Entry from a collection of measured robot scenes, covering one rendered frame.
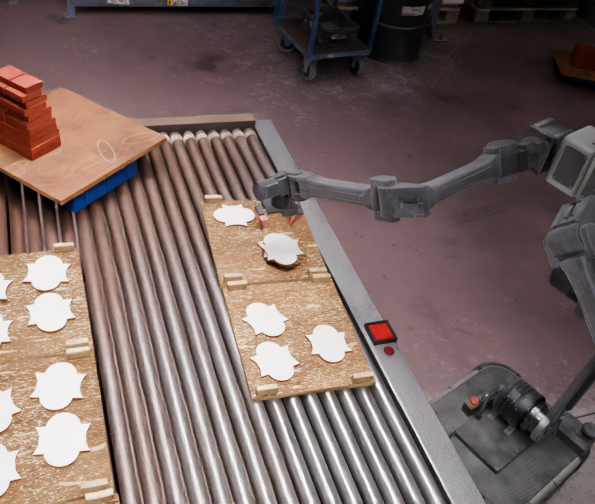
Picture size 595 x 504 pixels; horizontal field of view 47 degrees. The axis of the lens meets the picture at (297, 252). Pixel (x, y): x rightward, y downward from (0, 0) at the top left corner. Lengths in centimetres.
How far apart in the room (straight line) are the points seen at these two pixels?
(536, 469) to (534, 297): 130
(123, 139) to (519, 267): 240
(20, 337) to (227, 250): 67
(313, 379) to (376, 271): 186
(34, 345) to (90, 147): 80
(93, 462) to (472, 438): 155
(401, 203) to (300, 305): 53
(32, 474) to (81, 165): 106
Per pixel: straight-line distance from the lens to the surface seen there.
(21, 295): 209
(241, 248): 223
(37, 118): 236
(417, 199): 168
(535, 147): 201
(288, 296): 209
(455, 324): 355
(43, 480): 171
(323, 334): 199
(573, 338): 379
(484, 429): 284
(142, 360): 192
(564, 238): 151
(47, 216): 237
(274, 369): 188
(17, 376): 189
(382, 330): 207
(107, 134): 253
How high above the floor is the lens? 239
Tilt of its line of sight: 40 degrees down
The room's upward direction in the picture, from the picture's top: 11 degrees clockwise
